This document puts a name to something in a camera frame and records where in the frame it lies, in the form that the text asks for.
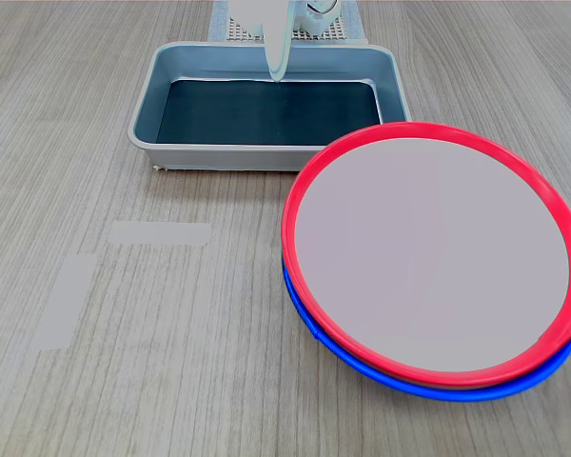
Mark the translucent masking tape strip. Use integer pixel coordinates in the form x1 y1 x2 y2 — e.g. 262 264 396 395
344 0 369 45
30 253 99 352
108 220 213 248
207 0 232 43

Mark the pale perforated base plate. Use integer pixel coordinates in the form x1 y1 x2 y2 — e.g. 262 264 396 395
226 13 351 42

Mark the red-rimmed white plate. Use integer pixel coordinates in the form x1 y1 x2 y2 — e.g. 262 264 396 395
281 121 571 388

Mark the steel tray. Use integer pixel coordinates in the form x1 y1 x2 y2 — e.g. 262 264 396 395
127 41 414 173

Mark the blue-rimmed white plate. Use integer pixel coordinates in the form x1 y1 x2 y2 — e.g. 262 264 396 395
281 251 571 404

